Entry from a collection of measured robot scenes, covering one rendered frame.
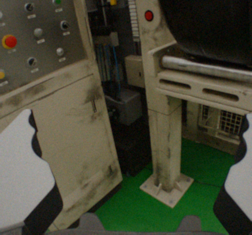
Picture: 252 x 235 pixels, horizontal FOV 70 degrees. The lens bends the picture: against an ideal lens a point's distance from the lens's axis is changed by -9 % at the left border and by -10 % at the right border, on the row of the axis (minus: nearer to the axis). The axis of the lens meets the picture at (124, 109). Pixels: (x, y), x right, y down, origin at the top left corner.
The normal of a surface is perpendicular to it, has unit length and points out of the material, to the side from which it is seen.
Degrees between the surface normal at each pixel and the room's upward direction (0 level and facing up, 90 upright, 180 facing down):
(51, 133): 90
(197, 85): 90
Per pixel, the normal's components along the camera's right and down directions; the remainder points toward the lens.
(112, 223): -0.14, -0.86
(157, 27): -0.68, 0.45
